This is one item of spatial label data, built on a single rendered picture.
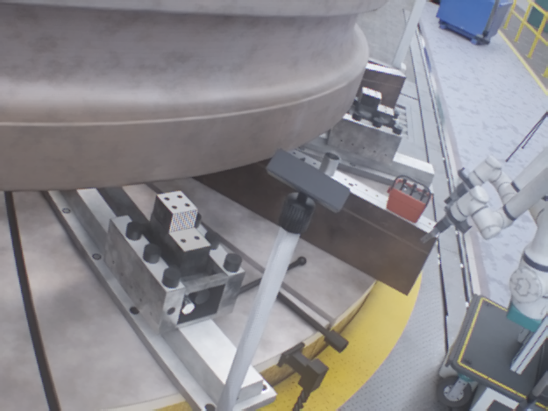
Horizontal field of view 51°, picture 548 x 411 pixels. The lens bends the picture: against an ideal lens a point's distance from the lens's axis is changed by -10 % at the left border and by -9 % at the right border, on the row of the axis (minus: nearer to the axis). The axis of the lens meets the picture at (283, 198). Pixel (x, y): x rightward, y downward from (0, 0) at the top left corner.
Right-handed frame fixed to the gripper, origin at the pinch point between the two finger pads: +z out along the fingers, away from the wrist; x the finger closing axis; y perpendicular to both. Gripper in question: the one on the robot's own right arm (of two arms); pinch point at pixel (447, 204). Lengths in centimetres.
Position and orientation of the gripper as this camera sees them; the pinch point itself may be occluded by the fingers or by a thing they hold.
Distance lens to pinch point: 315.0
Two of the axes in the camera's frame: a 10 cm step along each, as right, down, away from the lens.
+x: 2.6, -3.2, 9.1
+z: -6.6, 6.3, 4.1
